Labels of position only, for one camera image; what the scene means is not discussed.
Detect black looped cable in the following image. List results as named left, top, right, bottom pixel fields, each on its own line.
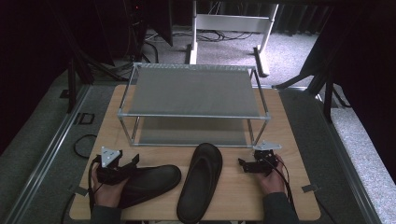
left=73, top=133, right=98, bottom=160

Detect black slipper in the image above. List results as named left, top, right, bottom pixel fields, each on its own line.
left=117, top=164, right=182, bottom=210
left=176, top=142, right=224, bottom=224

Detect black metal stand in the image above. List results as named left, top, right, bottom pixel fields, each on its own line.
left=273, top=69, right=336, bottom=123
left=66, top=57, right=95, bottom=114

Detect aluminium rail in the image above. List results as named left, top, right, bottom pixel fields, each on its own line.
left=2, top=84, right=92, bottom=224
left=315, top=92, right=376, bottom=224

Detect black floor cables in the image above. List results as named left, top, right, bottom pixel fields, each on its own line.
left=146, top=28, right=254, bottom=43

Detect black rectangular bracket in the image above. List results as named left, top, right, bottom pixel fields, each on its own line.
left=74, top=112, right=95, bottom=126

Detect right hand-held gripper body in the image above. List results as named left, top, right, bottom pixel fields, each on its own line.
left=251, top=140, right=280, bottom=175

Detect metal shoe rack grey shelves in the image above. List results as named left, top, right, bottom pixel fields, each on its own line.
left=117, top=62, right=272, bottom=148

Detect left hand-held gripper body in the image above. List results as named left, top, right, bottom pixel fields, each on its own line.
left=94, top=146, right=134, bottom=187

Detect person's left hand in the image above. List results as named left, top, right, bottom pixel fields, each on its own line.
left=91, top=173, right=129, bottom=208

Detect person's right hand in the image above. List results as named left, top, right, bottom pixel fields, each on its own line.
left=255, top=154, right=288, bottom=196

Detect white desk frame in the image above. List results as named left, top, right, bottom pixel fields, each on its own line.
left=188, top=0, right=280, bottom=78

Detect left hand-held gripper cable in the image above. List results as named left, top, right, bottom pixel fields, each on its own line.
left=87, top=154, right=103, bottom=214

